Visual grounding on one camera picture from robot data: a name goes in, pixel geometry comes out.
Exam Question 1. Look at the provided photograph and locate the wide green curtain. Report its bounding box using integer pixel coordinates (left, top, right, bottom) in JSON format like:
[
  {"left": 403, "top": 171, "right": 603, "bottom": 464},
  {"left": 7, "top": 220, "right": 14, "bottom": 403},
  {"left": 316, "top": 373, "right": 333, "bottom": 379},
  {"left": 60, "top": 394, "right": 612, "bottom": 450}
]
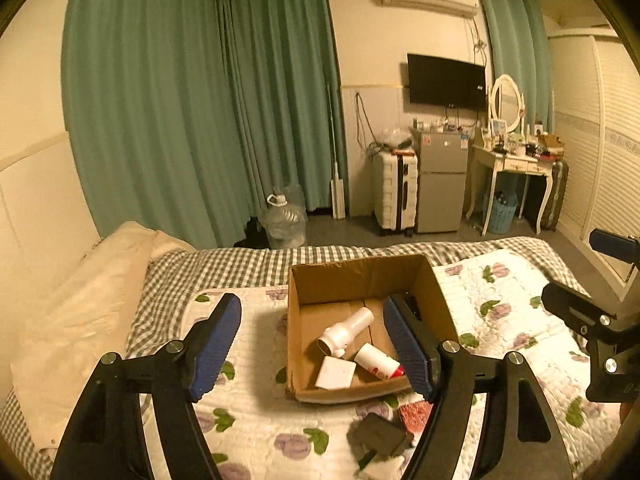
[{"left": 60, "top": 0, "right": 236, "bottom": 250}]

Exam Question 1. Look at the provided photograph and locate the red patterned packet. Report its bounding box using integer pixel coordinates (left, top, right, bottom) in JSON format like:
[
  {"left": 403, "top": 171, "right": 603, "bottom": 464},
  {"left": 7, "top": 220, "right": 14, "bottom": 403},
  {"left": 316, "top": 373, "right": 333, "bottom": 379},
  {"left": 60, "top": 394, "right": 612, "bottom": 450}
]
[{"left": 400, "top": 400, "right": 435, "bottom": 436}]

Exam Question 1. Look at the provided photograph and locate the white slatted wardrobe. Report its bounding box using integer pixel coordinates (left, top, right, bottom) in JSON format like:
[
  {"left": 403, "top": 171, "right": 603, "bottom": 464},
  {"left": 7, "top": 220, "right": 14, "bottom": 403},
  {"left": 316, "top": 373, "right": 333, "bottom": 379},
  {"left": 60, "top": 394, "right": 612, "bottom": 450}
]
[{"left": 547, "top": 30, "right": 640, "bottom": 301}]

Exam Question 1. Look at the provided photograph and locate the blue laundry basket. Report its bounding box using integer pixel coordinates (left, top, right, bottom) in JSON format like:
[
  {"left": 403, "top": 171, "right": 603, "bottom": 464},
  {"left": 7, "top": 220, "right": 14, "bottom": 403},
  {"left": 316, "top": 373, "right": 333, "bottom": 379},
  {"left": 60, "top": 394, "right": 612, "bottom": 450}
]
[{"left": 482, "top": 192, "right": 518, "bottom": 234}]

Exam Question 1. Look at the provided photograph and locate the clear large water bottle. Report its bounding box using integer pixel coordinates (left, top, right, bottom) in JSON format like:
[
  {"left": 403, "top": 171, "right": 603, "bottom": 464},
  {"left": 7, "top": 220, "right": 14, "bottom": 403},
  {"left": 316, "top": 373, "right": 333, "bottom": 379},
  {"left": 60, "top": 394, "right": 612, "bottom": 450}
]
[{"left": 262, "top": 192, "right": 307, "bottom": 250}]

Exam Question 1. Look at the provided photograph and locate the white flat mop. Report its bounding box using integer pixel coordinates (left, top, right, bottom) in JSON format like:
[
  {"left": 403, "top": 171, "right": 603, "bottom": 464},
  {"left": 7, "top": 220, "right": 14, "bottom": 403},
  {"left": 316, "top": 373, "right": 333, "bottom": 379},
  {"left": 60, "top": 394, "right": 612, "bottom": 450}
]
[{"left": 325, "top": 80, "right": 346, "bottom": 219}]

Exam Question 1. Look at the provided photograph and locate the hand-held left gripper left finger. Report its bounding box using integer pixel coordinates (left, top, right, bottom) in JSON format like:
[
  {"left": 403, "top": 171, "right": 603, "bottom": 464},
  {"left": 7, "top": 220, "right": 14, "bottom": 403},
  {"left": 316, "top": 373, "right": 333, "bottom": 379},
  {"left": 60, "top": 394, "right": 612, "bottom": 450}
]
[{"left": 50, "top": 292, "right": 243, "bottom": 480}]

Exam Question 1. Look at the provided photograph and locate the white dressing table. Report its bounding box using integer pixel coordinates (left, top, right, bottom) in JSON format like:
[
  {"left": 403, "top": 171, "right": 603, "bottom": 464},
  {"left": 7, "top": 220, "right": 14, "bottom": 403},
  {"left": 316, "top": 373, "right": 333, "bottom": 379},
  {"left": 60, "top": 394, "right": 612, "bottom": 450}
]
[{"left": 466, "top": 142, "right": 556, "bottom": 236}]

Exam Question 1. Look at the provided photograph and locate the floral quilt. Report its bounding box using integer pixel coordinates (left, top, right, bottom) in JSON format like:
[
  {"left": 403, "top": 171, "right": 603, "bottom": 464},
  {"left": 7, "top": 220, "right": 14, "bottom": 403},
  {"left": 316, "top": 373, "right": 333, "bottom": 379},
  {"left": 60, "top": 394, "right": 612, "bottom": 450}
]
[{"left": 135, "top": 249, "right": 626, "bottom": 480}]

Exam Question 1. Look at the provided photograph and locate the white tube with red cap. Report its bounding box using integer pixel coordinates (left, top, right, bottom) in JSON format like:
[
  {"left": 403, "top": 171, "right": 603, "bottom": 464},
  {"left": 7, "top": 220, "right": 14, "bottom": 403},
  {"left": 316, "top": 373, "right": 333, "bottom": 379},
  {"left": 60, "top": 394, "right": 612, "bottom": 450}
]
[{"left": 354, "top": 343, "right": 405, "bottom": 380}]

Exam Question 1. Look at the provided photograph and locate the brown cardboard box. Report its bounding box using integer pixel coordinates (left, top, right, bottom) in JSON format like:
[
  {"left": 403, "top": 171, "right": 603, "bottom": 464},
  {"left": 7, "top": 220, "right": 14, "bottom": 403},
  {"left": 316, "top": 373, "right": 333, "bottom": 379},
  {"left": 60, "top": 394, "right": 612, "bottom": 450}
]
[{"left": 286, "top": 254, "right": 461, "bottom": 403}]

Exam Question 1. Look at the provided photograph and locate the white hair dryer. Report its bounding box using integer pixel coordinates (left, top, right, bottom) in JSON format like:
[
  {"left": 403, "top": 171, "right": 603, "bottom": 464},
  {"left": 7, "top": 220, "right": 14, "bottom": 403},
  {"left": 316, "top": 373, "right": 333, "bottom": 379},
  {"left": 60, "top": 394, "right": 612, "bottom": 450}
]
[{"left": 317, "top": 306, "right": 375, "bottom": 358}]

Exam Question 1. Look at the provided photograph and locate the narrow green curtain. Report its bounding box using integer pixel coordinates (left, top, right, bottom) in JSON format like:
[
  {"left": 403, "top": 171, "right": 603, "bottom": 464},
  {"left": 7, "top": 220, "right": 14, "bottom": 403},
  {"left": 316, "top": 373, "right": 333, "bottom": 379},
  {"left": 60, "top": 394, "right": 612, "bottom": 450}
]
[{"left": 475, "top": 0, "right": 556, "bottom": 136}]

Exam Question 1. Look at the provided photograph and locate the green corner curtain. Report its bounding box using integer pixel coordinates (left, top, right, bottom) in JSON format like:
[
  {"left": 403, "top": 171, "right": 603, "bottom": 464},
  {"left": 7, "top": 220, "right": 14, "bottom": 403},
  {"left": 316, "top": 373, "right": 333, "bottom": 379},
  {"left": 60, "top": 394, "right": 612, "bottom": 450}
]
[{"left": 220, "top": 0, "right": 347, "bottom": 248}]

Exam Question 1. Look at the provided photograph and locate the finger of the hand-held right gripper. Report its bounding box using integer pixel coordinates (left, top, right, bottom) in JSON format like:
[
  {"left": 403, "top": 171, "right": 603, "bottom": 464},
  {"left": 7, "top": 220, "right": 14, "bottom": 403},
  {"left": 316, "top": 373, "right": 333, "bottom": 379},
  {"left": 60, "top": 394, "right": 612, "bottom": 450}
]
[
  {"left": 589, "top": 228, "right": 640, "bottom": 263},
  {"left": 541, "top": 281, "right": 640, "bottom": 339}
]

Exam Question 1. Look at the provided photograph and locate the black wall television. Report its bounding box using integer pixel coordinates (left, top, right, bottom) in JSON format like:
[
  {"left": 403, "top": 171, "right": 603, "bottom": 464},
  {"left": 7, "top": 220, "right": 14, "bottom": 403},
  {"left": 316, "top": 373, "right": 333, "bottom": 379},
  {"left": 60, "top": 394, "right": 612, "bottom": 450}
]
[{"left": 406, "top": 53, "right": 487, "bottom": 111}]

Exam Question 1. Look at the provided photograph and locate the white ribbed suitcase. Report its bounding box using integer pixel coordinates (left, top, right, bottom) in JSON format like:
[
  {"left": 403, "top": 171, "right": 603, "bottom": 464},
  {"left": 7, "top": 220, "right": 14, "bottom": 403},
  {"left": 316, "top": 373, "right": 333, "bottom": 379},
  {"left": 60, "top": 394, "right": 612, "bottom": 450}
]
[{"left": 372, "top": 150, "right": 418, "bottom": 237}]

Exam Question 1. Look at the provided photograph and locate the brown box on dresser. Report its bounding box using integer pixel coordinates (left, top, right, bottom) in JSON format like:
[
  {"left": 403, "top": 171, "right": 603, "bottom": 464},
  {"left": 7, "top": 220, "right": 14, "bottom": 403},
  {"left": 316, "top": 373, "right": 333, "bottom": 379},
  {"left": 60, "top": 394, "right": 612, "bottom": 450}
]
[{"left": 537, "top": 132, "right": 566, "bottom": 156}]

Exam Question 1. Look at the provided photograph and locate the grey small fridge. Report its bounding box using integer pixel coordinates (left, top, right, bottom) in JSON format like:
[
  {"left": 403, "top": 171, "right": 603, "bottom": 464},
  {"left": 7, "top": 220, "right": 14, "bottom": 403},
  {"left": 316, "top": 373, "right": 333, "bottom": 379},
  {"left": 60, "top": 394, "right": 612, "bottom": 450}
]
[{"left": 412, "top": 127, "right": 471, "bottom": 234}]

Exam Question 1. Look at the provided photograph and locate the clear plastic bag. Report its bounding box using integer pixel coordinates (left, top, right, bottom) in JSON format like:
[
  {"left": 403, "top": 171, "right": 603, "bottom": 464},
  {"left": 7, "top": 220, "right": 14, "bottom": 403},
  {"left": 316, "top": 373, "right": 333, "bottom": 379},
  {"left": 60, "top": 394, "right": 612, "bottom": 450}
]
[{"left": 380, "top": 127, "right": 413, "bottom": 153}]

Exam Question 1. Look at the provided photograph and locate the white oval mirror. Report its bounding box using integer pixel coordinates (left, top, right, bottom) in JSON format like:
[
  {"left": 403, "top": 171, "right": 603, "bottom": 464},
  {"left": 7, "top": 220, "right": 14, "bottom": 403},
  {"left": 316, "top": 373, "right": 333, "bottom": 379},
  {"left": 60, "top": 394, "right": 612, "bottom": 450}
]
[{"left": 487, "top": 74, "right": 527, "bottom": 133}]

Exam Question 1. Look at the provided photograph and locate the black wall cable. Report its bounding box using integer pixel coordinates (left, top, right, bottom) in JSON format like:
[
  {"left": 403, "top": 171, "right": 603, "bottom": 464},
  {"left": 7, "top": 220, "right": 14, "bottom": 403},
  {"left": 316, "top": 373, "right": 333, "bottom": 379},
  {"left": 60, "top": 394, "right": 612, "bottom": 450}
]
[{"left": 354, "top": 91, "right": 381, "bottom": 156}]

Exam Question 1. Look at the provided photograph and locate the black rectangular case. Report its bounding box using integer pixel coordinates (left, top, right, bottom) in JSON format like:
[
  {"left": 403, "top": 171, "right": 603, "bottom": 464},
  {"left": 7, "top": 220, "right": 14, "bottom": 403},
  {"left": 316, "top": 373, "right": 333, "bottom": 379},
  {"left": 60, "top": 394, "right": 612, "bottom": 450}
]
[{"left": 347, "top": 414, "right": 411, "bottom": 461}]

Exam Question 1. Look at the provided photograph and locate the white flat packet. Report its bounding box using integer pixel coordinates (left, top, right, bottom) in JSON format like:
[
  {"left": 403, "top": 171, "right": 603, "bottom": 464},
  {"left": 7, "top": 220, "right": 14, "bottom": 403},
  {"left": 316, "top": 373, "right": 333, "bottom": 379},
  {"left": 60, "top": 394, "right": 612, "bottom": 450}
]
[{"left": 356, "top": 455, "right": 408, "bottom": 480}]

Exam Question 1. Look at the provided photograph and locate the dark suitcase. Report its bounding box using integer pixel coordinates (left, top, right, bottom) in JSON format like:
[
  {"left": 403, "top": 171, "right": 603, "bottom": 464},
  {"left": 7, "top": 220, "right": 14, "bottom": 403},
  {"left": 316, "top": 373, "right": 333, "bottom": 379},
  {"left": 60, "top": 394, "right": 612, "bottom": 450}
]
[{"left": 540, "top": 160, "right": 570, "bottom": 232}]

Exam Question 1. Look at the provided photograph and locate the beige pillow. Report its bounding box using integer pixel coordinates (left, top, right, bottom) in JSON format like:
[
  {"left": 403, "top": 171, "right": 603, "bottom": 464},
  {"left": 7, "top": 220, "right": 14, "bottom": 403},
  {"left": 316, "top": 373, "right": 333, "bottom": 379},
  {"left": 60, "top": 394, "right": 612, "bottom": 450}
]
[{"left": 10, "top": 220, "right": 196, "bottom": 456}]

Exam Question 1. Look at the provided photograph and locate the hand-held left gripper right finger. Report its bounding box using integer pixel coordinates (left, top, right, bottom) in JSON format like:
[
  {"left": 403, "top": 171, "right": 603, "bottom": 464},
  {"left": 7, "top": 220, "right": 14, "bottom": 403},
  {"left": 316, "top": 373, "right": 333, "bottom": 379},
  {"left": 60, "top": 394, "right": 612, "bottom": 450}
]
[{"left": 382, "top": 294, "right": 573, "bottom": 480}]

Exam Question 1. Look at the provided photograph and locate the white square box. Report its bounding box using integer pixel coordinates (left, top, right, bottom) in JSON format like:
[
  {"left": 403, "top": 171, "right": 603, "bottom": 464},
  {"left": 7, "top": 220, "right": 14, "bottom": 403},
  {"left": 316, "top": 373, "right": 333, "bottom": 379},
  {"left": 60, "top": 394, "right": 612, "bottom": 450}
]
[{"left": 315, "top": 356, "right": 357, "bottom": 391}]

